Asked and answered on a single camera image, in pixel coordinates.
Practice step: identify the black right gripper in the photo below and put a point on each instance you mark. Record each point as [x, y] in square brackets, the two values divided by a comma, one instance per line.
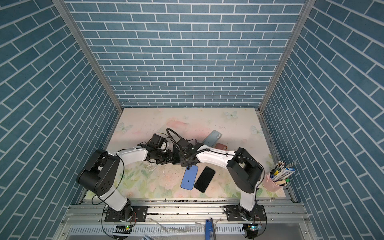
[182, 162]

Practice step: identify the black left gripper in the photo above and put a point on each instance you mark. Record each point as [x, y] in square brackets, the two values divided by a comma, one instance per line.
[169, 158]

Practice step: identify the black phone case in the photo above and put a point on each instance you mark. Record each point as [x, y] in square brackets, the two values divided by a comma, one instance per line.
[176, 159]

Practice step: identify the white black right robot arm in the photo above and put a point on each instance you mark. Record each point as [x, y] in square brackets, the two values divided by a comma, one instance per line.
[245, 171]

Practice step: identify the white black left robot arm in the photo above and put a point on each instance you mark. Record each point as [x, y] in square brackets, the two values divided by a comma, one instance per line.
[99, 173]

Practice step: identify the sage green phone case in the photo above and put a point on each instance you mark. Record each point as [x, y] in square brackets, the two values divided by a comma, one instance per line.
[212, 139]

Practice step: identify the dusty pink phone case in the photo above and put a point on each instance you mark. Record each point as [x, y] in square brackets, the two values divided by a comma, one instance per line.
[220, 146]

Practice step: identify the blue smartphone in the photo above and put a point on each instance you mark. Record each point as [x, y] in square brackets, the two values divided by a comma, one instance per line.
[189, 178]

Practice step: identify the black smartphone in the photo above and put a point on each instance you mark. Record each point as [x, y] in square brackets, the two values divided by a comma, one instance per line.
[204, 179]

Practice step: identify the pink pen cup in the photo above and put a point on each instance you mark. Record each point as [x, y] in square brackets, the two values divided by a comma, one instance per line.
[270, 185]

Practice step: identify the blue white box in cup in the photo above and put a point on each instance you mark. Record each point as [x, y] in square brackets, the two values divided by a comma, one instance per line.
[285, 173]

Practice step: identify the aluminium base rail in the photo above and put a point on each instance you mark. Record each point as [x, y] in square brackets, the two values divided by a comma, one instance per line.
[281, 219]

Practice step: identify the blue handled tool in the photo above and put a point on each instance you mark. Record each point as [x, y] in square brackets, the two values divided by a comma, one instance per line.
[210, 233]

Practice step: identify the aluminium frame post left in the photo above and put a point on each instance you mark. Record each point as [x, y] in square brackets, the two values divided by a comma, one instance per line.
[81, 41]

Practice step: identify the aluminium frame post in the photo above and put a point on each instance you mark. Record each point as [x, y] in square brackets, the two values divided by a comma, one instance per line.
[81, 41]
[303, 16]

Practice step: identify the aluminium frame post right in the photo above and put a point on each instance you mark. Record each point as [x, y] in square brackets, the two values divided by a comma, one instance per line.
[303, 16]

